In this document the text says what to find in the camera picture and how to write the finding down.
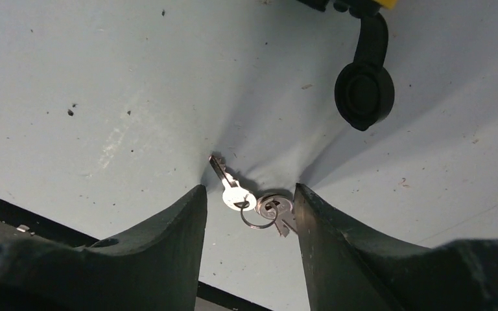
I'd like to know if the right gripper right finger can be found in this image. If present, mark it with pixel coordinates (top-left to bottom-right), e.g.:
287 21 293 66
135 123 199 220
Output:
294 184 498 310

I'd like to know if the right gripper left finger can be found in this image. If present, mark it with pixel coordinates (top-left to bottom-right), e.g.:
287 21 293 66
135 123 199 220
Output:
0 185 207 310

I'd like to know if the silver key pair front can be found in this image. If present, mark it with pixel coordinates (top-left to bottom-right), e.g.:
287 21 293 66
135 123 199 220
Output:
208 154 298 237

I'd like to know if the yellow black padlock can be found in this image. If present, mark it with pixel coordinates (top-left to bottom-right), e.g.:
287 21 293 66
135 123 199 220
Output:
296 0 398 132

